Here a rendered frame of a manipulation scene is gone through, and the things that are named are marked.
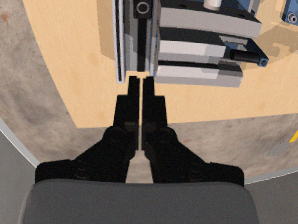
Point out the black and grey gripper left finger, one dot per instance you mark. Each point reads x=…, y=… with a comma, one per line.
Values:
x=104, y=160

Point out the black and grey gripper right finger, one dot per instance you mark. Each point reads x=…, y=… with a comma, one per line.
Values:
x=175, y=163

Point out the grey metal block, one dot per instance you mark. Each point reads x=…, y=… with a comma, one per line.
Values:
x=188, y=53

